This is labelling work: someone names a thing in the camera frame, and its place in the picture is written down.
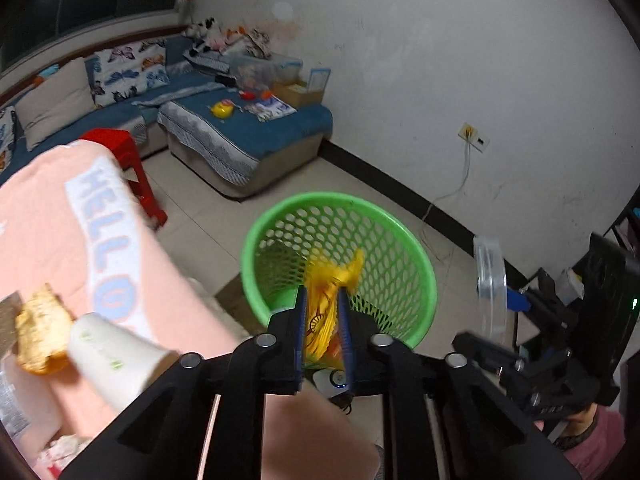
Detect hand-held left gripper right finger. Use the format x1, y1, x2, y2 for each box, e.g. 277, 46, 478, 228
338, 289, 585, 480

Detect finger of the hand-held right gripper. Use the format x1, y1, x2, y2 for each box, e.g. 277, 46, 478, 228
451, 330, 528, 387
506, 267, 588, 348

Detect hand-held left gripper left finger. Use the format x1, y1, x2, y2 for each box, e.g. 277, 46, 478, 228
59, 286, 308, 480

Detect clear plastic lid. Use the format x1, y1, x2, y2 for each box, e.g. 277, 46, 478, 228
472, 235, 509, 347

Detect yellow mesh net bag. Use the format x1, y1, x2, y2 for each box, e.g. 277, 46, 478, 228
301, 247, 367, 376

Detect green plastic basket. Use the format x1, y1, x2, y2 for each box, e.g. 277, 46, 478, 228
241, 191, 438, 351

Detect person's right forearm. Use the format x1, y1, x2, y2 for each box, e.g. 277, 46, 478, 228
565, 405, 628, 480

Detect person's right hand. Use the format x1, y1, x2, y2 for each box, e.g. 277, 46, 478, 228
532, 402, 601, 436

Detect white round device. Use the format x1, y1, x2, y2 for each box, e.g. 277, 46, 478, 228
312, 367, 348, 401

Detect white paper cup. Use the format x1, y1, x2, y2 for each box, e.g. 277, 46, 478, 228
67, 312, 181, 411

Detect blue sofa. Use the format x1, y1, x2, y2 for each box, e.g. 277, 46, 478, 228
0, 35, 334, 200

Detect blue and white booklet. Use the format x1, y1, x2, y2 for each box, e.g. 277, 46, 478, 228
245, 97, 297, 122

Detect cardboard box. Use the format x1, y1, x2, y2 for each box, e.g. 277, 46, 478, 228
272, 80, 328, 110

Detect bread piece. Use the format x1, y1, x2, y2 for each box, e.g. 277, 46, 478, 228
14, 283, 76, 375

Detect blue framed white card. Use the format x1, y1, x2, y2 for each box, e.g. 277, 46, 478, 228
306, 66, 332, 93

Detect clear storage box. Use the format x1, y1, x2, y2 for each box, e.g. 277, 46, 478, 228
227, 52, 303, 92

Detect red plastic stool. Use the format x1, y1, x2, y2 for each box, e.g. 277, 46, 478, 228
80, 128, 168, 231

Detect pink printed blanket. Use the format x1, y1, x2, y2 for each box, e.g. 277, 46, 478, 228
0, 140, 381, 480

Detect silver foil packet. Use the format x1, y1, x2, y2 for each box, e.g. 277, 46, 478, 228
0, 291, 23, 361

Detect patterned hat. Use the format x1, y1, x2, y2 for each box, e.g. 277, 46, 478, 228
242, 30, 273, 58

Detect black and white plush toy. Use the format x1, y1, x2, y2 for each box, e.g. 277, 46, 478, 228
182, 17, 221, 41

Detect beige pillow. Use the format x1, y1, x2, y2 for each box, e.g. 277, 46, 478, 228
15, 57, 96, 151

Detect white cable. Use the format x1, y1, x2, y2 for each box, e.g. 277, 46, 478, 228
420, 137, 473, 266

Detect wall outlet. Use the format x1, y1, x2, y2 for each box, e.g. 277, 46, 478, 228
457, 122, 491, 152

